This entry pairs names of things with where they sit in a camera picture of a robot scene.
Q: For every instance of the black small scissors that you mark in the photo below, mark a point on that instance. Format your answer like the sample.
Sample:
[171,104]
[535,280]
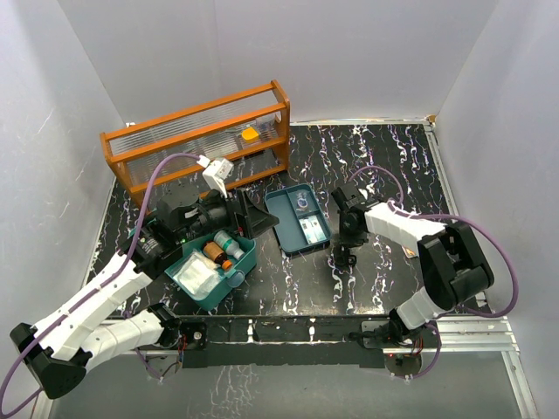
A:
[345,257]

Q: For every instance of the orange wooden shelf rack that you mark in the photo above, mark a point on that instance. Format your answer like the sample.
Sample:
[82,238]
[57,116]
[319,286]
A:
[212,129]

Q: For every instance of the blue white bandage packet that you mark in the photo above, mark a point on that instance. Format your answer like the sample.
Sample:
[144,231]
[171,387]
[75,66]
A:
[313,230]

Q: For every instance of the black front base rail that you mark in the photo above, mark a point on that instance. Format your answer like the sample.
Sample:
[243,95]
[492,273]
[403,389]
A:
[300,340]

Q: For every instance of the clear bag of gauze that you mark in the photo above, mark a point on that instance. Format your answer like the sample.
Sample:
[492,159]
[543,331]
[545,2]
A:
[196,274]

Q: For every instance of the orange block on shelf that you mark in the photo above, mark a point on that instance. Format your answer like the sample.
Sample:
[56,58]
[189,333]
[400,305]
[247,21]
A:
[250,135]

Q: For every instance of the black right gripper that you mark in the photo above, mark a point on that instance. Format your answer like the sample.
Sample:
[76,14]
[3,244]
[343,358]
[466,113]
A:
[350,241]

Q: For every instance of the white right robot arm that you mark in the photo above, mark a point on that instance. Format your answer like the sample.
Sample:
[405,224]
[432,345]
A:
[453,265]

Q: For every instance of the teal medicine kit box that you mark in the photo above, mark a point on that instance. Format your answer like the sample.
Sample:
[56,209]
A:
[230,279]

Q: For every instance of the brown medicine bottle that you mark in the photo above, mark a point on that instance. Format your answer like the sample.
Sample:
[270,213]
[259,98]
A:
[216,254]

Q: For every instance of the dark teal divider tray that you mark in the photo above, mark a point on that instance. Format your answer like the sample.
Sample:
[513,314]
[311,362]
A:
[282,204]

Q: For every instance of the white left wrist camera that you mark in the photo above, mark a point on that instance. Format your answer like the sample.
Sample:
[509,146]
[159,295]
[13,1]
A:
[215,173]

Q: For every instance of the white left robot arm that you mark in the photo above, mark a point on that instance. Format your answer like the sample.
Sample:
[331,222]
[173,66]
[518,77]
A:
[62,348]

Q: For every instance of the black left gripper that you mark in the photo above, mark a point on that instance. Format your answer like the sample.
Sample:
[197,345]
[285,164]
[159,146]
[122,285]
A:
[256,219]

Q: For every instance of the small tape roll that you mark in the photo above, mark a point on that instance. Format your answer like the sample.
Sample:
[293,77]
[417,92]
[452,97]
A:
[302,201]

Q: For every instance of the white green-labelled bottle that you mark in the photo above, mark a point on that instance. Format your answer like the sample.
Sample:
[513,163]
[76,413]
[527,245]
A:
[228,244]

